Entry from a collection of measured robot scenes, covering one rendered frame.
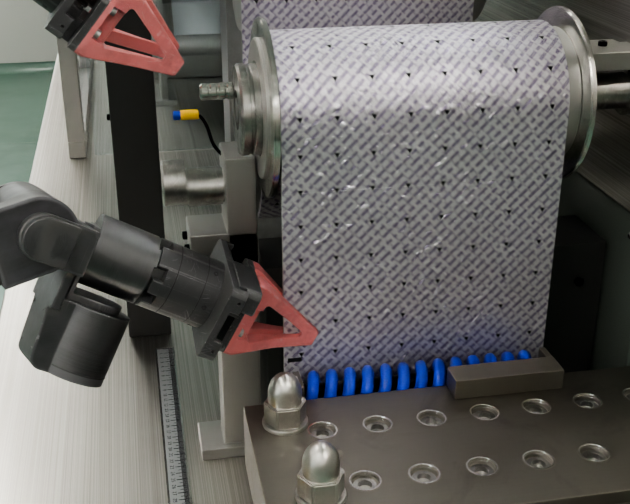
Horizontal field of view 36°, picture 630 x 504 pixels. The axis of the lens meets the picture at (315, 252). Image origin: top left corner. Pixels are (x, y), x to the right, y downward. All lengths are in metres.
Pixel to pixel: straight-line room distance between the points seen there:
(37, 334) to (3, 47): 5.73
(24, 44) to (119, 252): 5.71
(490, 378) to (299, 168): 0.23
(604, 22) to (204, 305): 0.46
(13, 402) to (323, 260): 0.43
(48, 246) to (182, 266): 0.11
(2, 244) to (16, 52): 5.75
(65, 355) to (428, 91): 0.34
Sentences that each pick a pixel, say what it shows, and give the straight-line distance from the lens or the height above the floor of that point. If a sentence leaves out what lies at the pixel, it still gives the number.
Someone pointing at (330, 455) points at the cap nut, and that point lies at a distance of 0.68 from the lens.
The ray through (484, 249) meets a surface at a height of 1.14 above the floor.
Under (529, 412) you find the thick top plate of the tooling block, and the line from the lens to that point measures 0.81.
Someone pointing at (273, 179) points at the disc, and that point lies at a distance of 0.76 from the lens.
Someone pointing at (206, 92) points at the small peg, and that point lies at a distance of 0.81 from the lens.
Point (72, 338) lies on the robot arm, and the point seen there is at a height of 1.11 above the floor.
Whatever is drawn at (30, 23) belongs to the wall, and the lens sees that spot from 6.41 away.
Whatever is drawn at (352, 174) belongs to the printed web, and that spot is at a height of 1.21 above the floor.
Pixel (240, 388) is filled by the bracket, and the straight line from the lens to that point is 0.94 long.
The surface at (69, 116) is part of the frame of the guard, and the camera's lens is 1.80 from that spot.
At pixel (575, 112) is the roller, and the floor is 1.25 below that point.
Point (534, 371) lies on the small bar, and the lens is 0.84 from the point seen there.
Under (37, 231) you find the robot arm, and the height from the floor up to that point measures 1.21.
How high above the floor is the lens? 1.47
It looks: 24 degrees down
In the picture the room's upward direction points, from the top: straight up
